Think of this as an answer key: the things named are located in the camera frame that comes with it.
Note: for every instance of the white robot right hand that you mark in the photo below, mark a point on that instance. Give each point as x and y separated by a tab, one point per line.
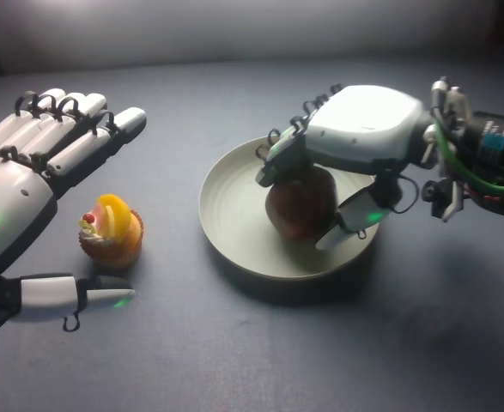
363	124

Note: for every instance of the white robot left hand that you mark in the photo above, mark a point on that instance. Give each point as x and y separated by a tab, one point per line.
11	197

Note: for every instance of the red toy apple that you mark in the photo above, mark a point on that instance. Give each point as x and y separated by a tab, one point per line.
303	206

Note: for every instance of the toy cupcake with fruit topping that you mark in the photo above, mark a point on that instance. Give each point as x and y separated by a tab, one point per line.
114	240

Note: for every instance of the round cream plate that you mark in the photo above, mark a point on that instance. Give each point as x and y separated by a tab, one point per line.
234	223

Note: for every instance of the grey tablecloth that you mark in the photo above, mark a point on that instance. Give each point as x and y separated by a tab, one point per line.
251	343

